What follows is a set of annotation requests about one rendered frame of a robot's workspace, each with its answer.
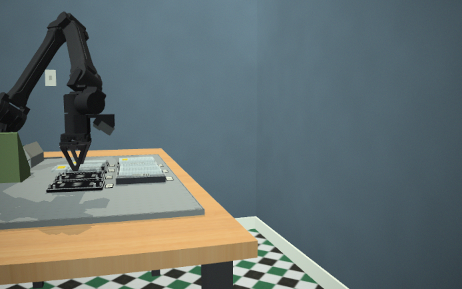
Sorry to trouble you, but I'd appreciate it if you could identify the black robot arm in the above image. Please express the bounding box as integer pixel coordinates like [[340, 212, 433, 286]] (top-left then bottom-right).
[[0, 11, 115, 136]]

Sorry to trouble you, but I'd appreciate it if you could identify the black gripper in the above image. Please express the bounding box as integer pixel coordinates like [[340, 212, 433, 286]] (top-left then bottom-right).
[[59, 113, 91, 171]]

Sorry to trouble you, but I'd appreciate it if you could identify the grey button panel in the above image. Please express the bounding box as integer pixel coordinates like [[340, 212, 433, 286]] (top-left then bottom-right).
[[23, 141, 62, 168]]

